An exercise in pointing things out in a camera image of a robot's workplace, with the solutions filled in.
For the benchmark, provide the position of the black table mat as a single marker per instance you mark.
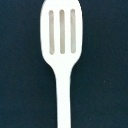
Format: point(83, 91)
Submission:
point(99, 83)

